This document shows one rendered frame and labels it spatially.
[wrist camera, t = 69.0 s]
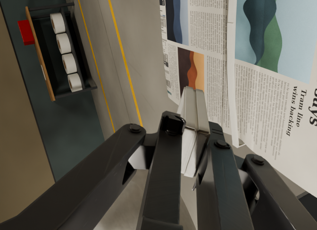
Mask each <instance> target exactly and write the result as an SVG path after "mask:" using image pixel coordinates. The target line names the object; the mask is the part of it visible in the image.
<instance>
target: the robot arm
mask: <svg viewBox="0 0 317 230"><path fill-rule="evenodd" d="M198 169H199V172H198V175H197V178H196V180H195V183H194V186H193V188H192V191H194V190H195V188H196V197H197V225H198V230H317V222H316V221H315V219H314V218H313V217H312V216H311V214H310V213H309V212H308V211H307V209H306V208H305V207H304V206H303V204H302V203H301V202H300V201H299V199H298V198H297V197H296V196H295V194H294V193H293V192H292V191H291V190H290V188H289V187H288V186H287V185H286V183H285V182H284V181H283V180H282V178H281V177H280V176H279V175H278V173H277V172H276V171H275V169H274V168H273V167H272V166H271V164H270V163H269V162H268V161H267V160H266V159H264V158H263V157H262V156H259V155H257V154H247V155H246V157H245V159H244V158H241V157H239V156H237V155H235V154H234V153H233V149H232V147H231V146H230V145H229V144H228V143H227V142H225V137H224V133H223V130H222V127H221V126H220V125H219V124H218V123H215V122H211V121H209V120H208V114H207V108H206V102H205V95H204V92H203V90H200V89H197V88H196V89H195V90H194V89H193V87H189V86H186V87H184V90H183V93H182V97H181V100H180V103H179V107H178V110H177V113H174V112H170V111H165V112H163V113H162V116H161V120H160V123H159V127H158V131H157V132H156V133H152V134H147V133H146V129H145V128H143V127H142V126H140V125H137V124H133V123H130V124H125V125H123V126H122V127H121V128H120V129H119V130H117V131H116V132H115V133H114V134H113V135H111V136H110V137H109V138H108V139H107V140H106V141H104V142H103V143H102V144H101V145H100V146H98V147H97V148H96V149H95V150H94V151H92V152H91V153H90V154H89V155H88V156H86V157H85V158H84V159H83V160H82V161H81V162H79V163H78V164H77V165H76V166H75V167H74V168H73V169H71V170H70V171H69V172H68V173H67V174H66V175H64V176H63V177H62V178H61V179H60V180H58V181H57V182H56V183H55V184H54V185H52V186H51V187H50V188H49V189H48V190H46V191H45V192H44V193H43V194H42V195H41V196H39V197H38V198H37V199H36V200H35V201H33V202H32V203H31V204H30V205H29V206H27V207H26V208H25V209H24V210H23V211H22V212H21V213H19V214H18V215H17V216H15V217H13V218H11V219H8V220H6V221H4V222H2V223H0V230H196V228H195V226H194V223H193V221H192V218H191V216H190V214H189V211H188V209H187V207H186V205H185V203H184V201H183V199H182V197H181V195H180V193H181V173H183V174H184V176H187V177H191V178H193V177H195V176H196V174H197V171H198ZM258 191H259V199H258V198H257V197H256V195H257V193H258Z"/></svg>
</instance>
